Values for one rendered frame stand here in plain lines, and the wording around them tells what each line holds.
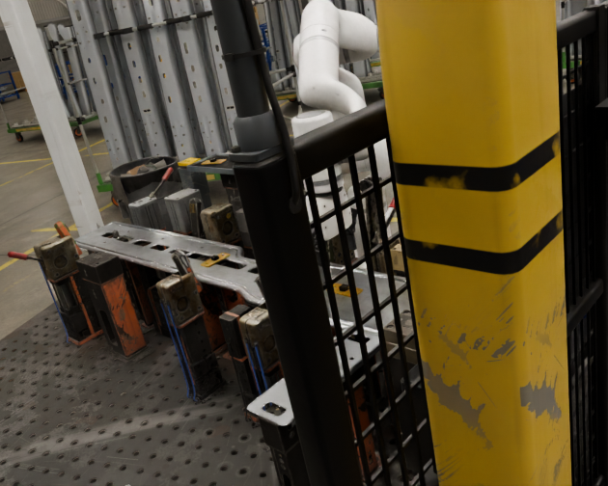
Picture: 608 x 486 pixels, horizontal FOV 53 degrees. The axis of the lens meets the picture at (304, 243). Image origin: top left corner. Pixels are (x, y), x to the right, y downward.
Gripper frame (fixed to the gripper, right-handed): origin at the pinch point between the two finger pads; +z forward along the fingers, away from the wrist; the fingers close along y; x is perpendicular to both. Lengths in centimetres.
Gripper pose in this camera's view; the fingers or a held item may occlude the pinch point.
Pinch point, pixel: (337, 254)
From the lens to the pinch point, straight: 136.9
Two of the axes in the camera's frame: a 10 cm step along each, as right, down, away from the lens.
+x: 7.3, 1.3, -6.7
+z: 1.9, 9.0, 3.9
